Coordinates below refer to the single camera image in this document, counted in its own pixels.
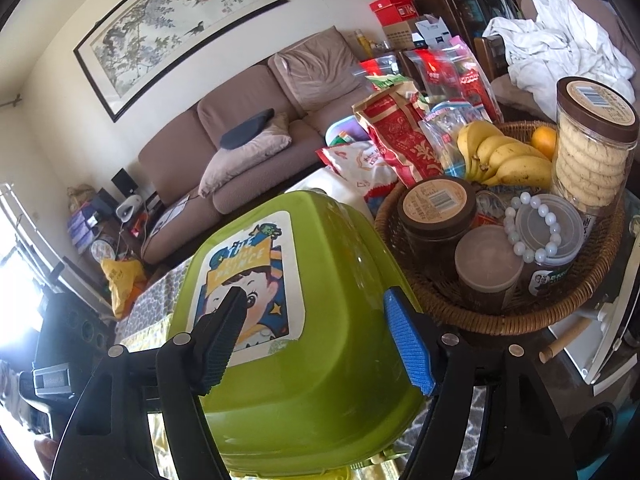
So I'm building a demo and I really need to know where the red box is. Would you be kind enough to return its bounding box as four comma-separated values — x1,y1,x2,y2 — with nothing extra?
370,0,416,26

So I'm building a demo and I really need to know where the orange fruit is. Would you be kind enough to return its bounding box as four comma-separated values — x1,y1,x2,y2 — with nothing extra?
530,126,559,161

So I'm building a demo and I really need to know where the framed bird painting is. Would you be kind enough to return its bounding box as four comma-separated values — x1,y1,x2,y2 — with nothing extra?
73,0,290,124

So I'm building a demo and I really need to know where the white and blue box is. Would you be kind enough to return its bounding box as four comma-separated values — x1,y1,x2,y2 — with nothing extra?
415,15,454,49

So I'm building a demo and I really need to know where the grey cobble pattern cloth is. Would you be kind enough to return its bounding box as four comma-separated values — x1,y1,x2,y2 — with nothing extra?
115,260,498,480

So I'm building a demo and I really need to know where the paper sheet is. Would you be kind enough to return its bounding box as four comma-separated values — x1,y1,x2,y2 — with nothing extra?
149,195,194,237

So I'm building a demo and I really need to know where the dark wooden cabinet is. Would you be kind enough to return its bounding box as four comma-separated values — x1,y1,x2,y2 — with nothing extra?
398,0,489,42

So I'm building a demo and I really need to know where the yellow plastic bag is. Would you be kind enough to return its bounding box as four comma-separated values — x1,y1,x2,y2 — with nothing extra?
100,257,149,321

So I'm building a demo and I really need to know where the round table clock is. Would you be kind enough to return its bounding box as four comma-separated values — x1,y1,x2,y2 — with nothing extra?
90,237,119,266

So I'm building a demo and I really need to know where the brown fabric sofa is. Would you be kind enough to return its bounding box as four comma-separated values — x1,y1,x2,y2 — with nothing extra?
137,25,382,266

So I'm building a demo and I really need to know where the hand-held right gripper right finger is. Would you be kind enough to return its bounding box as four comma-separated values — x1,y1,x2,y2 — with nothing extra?
384,286,578,480

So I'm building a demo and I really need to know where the printed cardboard box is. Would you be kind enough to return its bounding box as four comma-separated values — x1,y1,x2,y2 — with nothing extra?
382,17,421,51

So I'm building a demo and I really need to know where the white and red snack bag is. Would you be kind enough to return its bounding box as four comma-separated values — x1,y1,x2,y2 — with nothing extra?
315,140,402,207

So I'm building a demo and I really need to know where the clear lid green label jar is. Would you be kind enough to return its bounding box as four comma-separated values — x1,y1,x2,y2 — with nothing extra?
515,194,586,297

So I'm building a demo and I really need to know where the clear zip bag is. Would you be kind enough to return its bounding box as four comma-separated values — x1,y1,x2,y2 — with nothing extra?
419,100,482,172

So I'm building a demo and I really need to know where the pile of snack packets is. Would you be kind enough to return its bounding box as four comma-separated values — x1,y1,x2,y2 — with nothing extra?
359,42,494,122

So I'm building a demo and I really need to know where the clear cookie jar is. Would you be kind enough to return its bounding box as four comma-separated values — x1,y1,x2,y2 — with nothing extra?
551,76,640,217

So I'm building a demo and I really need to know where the red patterned snack bag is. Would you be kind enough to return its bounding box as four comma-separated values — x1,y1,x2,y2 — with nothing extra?
352,82,447,189

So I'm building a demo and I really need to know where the wooden stick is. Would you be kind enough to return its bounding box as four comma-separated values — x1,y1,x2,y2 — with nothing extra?
539,317,594,364

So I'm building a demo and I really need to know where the white plastic board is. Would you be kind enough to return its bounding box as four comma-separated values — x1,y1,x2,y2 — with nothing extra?
575,230,640,387

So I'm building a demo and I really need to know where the bunch of bananas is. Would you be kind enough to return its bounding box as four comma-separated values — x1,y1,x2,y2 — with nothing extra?
457,120,554,187

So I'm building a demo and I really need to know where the white table appliance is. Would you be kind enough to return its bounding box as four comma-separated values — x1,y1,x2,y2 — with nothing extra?
116,195,141,224

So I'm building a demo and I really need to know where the small translucent lid jar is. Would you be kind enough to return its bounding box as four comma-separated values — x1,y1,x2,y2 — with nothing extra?
455,225,525,312

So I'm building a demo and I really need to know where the yellow bottle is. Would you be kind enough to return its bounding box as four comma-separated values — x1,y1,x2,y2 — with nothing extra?
352,30,374,59

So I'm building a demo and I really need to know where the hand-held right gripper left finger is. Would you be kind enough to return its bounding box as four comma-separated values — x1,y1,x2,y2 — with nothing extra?
52,286,248,480

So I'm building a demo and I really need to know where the green plastic basin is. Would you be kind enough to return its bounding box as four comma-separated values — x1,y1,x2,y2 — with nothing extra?
167,191,431,478

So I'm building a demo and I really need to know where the white bead bracelet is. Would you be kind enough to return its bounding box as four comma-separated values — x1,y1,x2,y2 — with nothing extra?
502,191,564,264

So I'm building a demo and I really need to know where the beige back pillow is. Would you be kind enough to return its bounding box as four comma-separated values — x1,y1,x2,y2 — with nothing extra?
267,37,369,114

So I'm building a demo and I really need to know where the black speaker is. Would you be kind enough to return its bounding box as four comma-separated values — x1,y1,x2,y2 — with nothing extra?
111,169,135,196

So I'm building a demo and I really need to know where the beige seat pillow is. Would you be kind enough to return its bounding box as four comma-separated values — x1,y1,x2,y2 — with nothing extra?
198,110,293,199

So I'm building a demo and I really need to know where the wicker basket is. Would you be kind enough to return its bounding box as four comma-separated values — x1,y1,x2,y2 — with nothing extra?
372,120,627,337

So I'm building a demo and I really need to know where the purple plastic container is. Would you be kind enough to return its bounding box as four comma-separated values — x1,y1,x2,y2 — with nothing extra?
325,115,372,149

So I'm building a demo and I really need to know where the stack of purple boxes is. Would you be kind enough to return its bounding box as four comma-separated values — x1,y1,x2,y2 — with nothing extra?
67,200,102,254

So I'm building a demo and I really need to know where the white cloth pile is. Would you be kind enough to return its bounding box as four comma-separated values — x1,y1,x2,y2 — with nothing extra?
482,0,637,94

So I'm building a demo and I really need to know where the dark blue cushion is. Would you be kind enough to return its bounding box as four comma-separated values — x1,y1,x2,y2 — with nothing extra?
220,108,276,151

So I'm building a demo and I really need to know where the brown lid jar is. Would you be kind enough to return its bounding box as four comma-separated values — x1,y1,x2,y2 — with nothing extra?
398,176,478,262

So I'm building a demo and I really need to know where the green snack bag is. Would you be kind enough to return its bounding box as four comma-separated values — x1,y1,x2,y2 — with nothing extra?
365,72,417,94

